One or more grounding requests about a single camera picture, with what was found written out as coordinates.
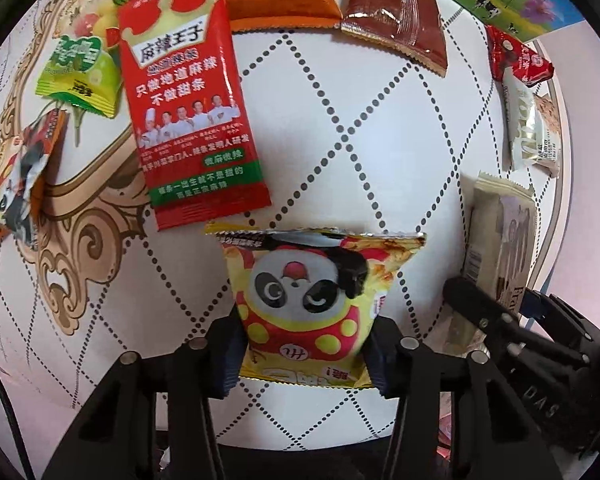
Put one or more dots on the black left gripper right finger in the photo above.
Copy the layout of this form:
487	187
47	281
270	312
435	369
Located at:
457	418

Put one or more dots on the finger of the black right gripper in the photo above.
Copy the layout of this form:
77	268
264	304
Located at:
464	297

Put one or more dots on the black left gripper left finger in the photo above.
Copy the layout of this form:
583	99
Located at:
114	435

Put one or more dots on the beige chocolate stick packet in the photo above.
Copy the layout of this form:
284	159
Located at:
499	252

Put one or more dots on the yellow panda snack packet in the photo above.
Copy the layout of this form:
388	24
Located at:
308	298

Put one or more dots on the white beige biscuit packet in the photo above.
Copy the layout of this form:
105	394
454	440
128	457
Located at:
533	127

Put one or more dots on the white quilted bed cover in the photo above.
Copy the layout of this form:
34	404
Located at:
348	135

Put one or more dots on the red small snack packet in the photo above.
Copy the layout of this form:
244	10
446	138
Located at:
508	52

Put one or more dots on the orange panda snack packet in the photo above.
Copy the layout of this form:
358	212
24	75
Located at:
23	160

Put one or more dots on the red spicy strip packet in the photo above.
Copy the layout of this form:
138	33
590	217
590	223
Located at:
189	119

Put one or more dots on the brown snack packet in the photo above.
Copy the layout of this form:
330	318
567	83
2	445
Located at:
410	27

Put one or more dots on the green candy packet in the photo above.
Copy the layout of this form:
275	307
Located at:
82	73

